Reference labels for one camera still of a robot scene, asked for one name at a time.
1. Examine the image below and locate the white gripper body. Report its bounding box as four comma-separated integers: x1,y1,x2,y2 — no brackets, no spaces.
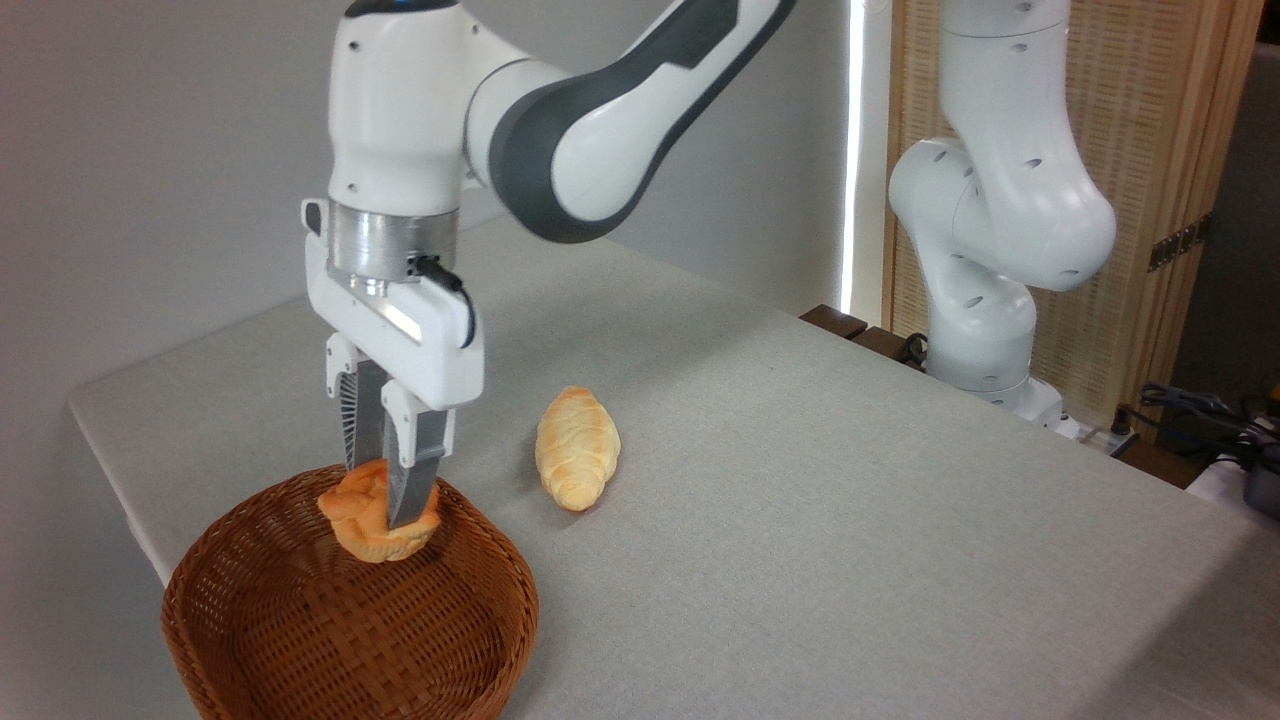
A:
301,197,487,412

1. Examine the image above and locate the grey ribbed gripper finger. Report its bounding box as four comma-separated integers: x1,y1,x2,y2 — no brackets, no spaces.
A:
324,332,390,472
380,379,457,532

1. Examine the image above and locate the orange braided bread bun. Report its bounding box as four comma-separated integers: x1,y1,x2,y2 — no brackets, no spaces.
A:
317,457,443,565

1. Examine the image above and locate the pale yellow croissant bread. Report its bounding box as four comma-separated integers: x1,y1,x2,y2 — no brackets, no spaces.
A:
534,385,623,513

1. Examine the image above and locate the brown woven wicker basket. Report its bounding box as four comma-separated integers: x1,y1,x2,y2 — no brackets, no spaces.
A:
161,461,541,720

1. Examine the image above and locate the grey tablecloth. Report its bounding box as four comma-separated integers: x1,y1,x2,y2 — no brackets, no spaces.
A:
67,218,1280,720

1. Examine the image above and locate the bright white light strip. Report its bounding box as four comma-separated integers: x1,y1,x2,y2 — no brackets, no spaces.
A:
839,0,867,317

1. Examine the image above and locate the black metal screen hinge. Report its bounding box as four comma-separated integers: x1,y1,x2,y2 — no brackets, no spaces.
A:
1147,212,1214,274

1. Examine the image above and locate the light wooden folding screen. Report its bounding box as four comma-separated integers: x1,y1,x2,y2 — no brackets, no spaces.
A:
882,0,1267,433

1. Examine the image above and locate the dark grey device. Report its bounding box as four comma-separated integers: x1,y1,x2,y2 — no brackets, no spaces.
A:
1243,462,1280,520

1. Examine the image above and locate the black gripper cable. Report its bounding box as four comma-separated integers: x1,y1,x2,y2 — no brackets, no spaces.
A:
411,254,478,350

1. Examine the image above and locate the black cable bundle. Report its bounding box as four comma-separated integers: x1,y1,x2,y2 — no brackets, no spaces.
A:
1137,382,1280,473

